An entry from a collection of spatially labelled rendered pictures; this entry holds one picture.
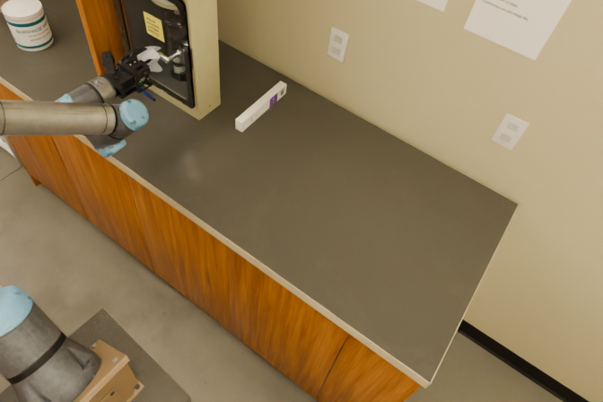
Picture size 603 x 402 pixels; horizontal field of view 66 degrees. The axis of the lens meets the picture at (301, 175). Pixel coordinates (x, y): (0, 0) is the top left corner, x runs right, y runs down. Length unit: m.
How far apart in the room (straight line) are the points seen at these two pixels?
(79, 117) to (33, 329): 0.46
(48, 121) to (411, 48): 1.03
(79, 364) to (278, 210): 0.68
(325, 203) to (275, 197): 0.15
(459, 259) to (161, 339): 1.37
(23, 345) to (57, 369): 0.08
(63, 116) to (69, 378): 0.54
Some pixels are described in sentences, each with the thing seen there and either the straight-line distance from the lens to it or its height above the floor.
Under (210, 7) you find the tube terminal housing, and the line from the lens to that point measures 1.46.
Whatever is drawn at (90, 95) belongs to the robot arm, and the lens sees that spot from 1.36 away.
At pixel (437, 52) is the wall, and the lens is 1.51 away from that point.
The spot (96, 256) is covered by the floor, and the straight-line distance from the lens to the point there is 2.51.
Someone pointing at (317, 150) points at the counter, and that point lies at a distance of 1.59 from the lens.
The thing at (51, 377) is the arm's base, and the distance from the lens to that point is 1.03.
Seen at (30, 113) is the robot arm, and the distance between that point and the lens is 1.14.
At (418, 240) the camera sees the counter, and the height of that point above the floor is 0.94.
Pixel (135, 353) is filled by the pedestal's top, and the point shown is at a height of 0.94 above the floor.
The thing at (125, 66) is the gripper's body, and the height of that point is 1.23.
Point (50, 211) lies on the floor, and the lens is 2.72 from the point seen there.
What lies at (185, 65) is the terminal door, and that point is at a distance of 1.51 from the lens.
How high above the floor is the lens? 2.10
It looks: 51 degrees down
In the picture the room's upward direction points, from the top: 10 degrees clockwise
